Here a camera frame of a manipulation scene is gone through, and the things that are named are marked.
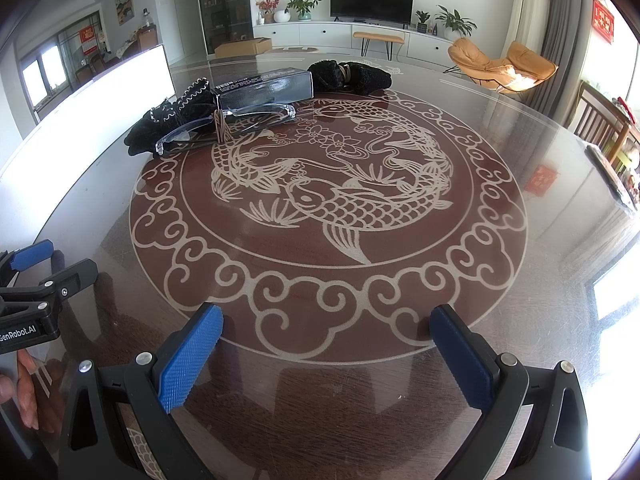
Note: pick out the dark plastic-wrapped item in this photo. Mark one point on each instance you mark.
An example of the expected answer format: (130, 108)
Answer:
(612, 177)

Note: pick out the dark glass display cabinet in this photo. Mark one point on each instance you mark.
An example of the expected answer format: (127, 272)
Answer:
(225, 0)

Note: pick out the wooden side cabinet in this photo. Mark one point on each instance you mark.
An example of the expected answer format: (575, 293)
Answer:
(147, 37)

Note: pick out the grey curtain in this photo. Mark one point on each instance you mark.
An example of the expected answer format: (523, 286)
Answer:
(567, 35)

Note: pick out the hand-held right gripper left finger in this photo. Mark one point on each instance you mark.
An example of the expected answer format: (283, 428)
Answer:
(190, 355)

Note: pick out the orange lounge chair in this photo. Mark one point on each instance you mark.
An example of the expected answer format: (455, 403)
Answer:
(480, 62)

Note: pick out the black fluffy cloth bundle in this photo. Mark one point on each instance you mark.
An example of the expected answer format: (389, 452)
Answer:
(370, 79)

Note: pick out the black flat television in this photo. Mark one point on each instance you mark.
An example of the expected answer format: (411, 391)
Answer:
(372, 0)

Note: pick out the red flower arrangement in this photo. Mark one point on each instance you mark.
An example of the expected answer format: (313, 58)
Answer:
(268, 4)

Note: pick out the framed wall painting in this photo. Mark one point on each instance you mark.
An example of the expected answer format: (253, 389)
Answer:
(124, 5)

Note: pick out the orange padded bench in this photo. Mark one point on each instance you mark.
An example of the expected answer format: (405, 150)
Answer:
(377, 36)

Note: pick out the red door sign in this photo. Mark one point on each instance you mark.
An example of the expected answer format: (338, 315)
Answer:
(88, 39)

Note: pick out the person's left hand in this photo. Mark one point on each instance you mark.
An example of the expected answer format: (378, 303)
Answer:
(27, 390)

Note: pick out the white television cabinet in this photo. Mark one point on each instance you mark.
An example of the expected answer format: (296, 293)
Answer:
(325, 34)

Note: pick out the cardboard box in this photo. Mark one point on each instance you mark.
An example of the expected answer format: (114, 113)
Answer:
(242, 47)

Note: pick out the brown patterned glass desktop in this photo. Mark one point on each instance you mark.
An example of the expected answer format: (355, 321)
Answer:
(325, 410)

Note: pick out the long black box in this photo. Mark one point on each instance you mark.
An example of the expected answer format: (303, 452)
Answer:
(270, 85)

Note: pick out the clear plastic glasses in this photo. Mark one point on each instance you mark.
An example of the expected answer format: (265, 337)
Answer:
(285, 111)

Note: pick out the white round vase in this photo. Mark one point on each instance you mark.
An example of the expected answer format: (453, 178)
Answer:
(282, 16)

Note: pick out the black scrunchie with white trim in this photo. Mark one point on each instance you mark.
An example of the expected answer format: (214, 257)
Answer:
(150, 130)

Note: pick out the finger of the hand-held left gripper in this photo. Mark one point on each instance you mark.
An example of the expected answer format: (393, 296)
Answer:
(75, 275)
(32, 256)

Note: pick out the wooden chair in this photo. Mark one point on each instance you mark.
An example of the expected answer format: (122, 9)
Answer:
(592, 115)

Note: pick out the large leafy potted plant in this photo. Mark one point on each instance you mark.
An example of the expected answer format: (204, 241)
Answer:
(455, 22)

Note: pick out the green potted plant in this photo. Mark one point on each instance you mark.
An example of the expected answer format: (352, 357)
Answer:
(302, 5)

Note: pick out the small potted plant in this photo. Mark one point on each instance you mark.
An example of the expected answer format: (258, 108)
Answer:
(423, 19)

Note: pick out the red wall hanging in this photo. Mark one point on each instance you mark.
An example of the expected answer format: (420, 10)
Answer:
(603, 20)

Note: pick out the white sheer curtain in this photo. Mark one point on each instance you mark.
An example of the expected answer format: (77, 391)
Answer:
(525, 10)

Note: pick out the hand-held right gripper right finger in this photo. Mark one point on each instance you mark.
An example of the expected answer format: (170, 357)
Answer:
(460, 360)

